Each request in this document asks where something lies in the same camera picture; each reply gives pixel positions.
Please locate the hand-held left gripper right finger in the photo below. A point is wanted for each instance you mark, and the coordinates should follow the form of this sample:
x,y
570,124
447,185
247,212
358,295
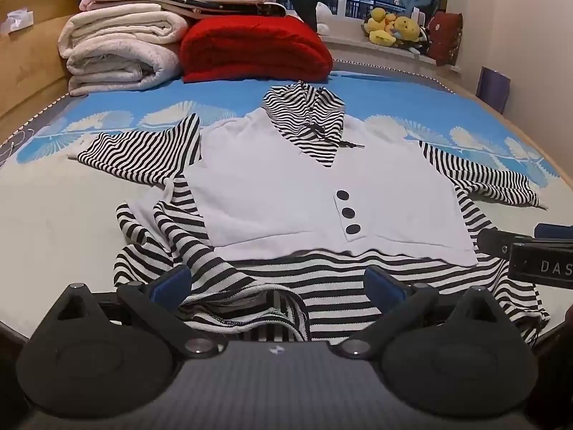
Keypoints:
x,y
385,289

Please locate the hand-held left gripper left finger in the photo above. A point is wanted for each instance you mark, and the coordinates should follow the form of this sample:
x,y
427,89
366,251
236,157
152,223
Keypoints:
x,y
172,285

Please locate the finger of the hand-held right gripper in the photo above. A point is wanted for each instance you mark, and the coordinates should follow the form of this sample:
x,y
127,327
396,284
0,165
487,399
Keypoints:
x,y
494,242
553,231

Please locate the striped and white hooded top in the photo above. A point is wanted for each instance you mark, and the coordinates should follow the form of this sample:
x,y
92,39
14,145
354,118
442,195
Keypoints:
x,y
277,179

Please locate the bed with blue white sheet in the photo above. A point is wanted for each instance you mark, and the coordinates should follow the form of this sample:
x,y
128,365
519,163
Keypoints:
x,y
67,215

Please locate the dark red bag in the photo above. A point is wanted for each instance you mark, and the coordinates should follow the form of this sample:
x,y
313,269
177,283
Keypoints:
x,y
445,38

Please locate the white window sill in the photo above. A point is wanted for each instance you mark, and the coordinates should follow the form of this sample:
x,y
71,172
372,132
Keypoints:
x,y
385,56

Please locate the beige fleece folded blanket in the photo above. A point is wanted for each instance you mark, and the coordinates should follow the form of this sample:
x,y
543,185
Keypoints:
x,y
121,69

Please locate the yellow plush toy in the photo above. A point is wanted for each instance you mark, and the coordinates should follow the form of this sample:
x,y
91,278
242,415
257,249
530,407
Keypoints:
x,y
406,27
380,27

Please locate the red folded blanket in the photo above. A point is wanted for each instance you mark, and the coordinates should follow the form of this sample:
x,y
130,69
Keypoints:
x,y
255,49

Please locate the cream folded blanket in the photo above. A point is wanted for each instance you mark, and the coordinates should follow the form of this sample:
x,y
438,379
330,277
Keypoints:
x,y
121,27

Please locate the wooden headboard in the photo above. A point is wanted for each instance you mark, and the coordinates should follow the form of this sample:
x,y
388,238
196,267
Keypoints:
x,y
27,62

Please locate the white plush toy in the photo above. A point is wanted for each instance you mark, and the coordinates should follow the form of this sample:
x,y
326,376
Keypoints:
x,y
323,18

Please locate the clear plastic wrapper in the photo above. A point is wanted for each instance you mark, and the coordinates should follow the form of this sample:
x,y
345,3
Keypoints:
x,y
18,21

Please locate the wooden bed rail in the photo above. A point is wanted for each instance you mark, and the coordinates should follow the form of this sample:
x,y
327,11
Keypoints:
x,y
550,139

